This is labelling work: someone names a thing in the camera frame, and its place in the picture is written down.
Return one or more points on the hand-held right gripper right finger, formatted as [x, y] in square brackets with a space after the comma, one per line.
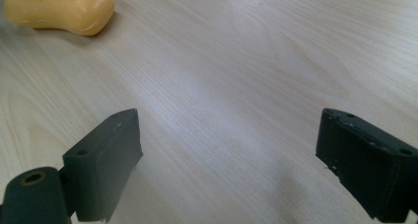
[364, 164]

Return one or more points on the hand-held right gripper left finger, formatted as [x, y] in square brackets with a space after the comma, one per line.
[102, 164]

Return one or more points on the yellow soap bar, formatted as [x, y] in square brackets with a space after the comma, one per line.
[62, 8]

